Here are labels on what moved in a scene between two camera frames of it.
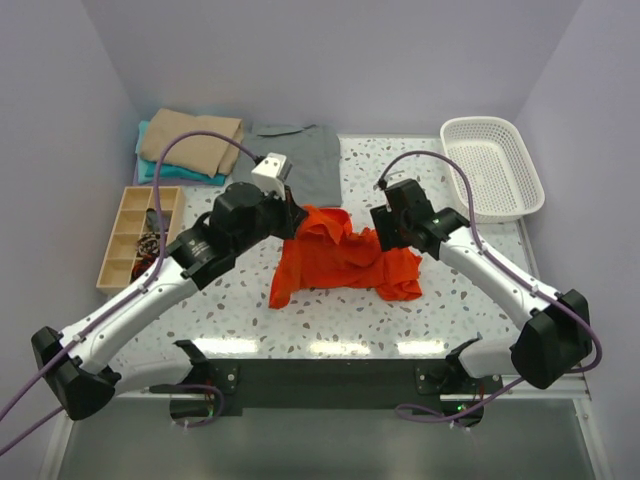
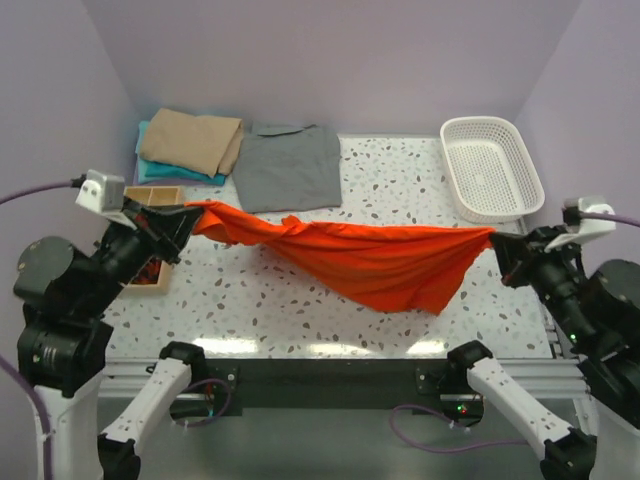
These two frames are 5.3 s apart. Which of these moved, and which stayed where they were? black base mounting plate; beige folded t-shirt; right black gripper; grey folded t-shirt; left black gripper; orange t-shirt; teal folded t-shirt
Moved: left black gripper; right black gripper; orange t-shirt
Stayed: grey folded t-shirt; teal folded t-shirt; beige folded t-shirt; black base mounting plate
